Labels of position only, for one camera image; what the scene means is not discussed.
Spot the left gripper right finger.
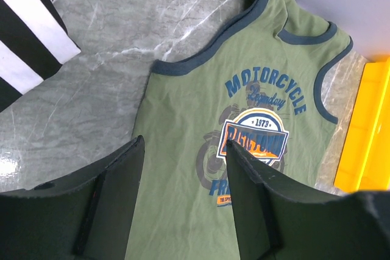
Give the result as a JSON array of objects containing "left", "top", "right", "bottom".
[{"left": 227, "top": 141, "right": 389, "bottom": 259}]

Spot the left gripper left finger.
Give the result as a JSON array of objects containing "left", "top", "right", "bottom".
[{"left": 1, "top": 136, "right": 145, "bottom": 259}]

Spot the green motorcycle tank top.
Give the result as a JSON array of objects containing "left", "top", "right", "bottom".
[{"left": 126, "top": 0, "right": 353, "bottom": 259}]

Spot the black white striped tank top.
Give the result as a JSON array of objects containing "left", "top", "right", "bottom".
[{"left": 1, "top": 0, "right": 80, "bottom": 110}]

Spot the yellow plastic tray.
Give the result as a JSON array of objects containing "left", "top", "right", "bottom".
[{"left": 334, "top": 58, "right": 389, "bottom": 193}]

